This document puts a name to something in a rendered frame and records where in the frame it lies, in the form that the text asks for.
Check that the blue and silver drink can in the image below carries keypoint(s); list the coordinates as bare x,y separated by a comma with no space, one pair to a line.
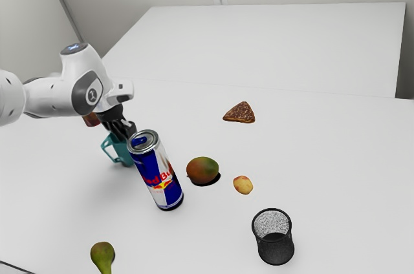
158,174

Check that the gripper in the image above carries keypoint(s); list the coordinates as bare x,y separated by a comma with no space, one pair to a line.
112,115

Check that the red green mango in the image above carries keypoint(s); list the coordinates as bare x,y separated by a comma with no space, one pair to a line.
202,170

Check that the small yellow red peach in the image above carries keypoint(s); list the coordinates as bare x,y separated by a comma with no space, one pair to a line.
243,185

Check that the teal faceted mug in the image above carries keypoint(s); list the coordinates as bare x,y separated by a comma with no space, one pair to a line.
120,154

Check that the dark red brown fruit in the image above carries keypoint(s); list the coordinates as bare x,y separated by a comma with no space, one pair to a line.
90,120

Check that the green pear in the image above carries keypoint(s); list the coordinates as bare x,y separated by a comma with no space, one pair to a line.
103,254

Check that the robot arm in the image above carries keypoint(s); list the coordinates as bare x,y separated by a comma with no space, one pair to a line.
48,93

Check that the black mesh pen holder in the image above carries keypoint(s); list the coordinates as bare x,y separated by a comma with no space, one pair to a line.
275,248

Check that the brown triangular pastry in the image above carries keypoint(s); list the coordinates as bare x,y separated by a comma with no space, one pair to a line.
241,114

